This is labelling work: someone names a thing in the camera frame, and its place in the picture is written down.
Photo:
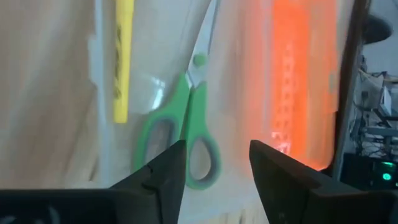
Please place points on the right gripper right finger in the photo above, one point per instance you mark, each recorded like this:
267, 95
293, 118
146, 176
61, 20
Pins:
286, 193

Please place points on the black device green light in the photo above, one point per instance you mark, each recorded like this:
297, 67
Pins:
373, 174

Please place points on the yellow highlighter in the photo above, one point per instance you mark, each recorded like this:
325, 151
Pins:
123, 62

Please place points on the clear box with orange lid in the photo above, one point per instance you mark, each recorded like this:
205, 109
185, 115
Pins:
304, 77

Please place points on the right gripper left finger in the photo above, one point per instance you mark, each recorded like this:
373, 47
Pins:
161, 186

